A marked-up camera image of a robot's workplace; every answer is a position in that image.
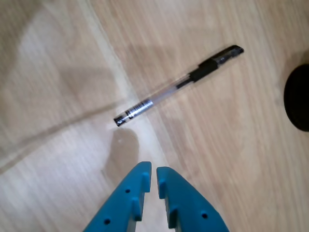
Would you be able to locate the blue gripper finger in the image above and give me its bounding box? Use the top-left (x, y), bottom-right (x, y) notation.
top-left (156, 166), bottom-right (230, 232)
top-left (83, 161), bottom-right (153, 232)

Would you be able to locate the black mesh pen holder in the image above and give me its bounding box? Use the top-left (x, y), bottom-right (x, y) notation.
top-left (283, 64), bottom-right (309, 132)

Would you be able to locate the clear capped black-grip pen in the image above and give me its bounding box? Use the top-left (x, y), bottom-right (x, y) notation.
top-left (113, 44), bottom-right (244, 128)

